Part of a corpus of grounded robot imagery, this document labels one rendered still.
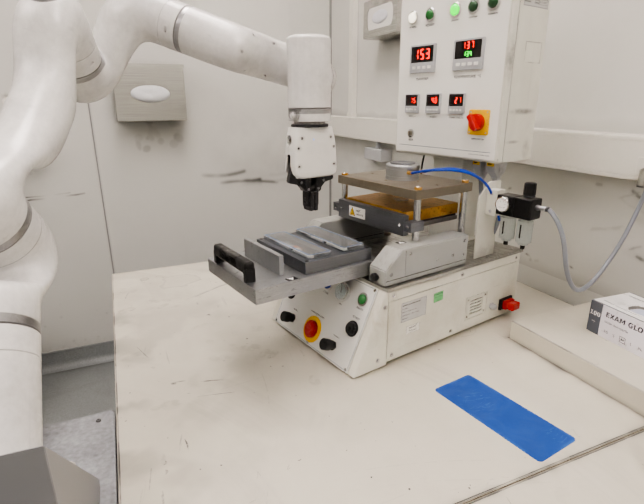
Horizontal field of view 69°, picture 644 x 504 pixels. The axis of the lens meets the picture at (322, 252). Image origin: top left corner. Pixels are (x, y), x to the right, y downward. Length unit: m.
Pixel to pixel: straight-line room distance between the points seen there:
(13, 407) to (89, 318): 2.00
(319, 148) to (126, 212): 1.67
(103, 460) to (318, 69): 0.76
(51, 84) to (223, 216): 1.73
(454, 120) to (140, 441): 0.94
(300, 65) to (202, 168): 1.63
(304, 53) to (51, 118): 0.44
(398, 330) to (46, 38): 0.83
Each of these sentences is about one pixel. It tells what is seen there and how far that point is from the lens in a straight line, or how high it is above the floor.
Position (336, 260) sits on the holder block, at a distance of 0.93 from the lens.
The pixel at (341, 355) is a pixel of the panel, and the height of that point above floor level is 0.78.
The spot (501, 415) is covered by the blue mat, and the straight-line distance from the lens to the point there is 0.94.
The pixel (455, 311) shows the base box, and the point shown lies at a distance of 1.14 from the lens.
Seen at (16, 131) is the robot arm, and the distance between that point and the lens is 0.86.
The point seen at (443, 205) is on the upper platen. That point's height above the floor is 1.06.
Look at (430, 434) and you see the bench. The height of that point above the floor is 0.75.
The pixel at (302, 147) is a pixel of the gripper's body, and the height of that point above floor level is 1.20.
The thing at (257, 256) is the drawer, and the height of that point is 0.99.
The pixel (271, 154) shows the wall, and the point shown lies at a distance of 2.58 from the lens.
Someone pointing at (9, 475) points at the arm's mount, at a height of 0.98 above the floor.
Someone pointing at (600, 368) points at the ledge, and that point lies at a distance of 1.07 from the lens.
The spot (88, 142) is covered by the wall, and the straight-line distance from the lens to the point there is 2.45.
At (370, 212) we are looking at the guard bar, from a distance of 1.08.
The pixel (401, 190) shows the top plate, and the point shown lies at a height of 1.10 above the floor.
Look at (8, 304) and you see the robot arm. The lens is 0.72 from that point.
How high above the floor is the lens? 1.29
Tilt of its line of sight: 18 degrees down
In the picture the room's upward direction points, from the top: straight up
